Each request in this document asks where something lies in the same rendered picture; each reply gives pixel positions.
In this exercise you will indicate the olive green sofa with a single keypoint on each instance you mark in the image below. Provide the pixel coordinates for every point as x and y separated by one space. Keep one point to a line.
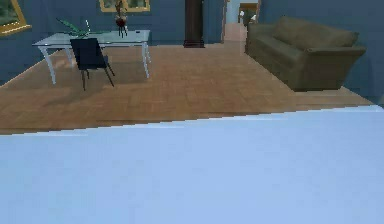
301 50

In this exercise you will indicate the pale blue table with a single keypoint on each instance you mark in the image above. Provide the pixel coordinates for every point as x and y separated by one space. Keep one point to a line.
200 173

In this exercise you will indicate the glass table with white legs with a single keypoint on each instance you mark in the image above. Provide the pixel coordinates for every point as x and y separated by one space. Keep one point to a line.
110 37

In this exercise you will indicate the green leafy plant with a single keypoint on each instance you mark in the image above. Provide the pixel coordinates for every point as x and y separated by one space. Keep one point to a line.
75 28

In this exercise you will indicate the dark blue chair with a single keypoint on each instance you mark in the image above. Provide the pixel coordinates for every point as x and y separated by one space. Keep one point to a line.
87 53

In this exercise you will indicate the gold framed wall picture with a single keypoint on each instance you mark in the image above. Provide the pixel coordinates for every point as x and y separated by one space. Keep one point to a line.
10 15
135 4

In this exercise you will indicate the dark red vase with plant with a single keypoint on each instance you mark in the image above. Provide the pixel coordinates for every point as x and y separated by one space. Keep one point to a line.
121 20

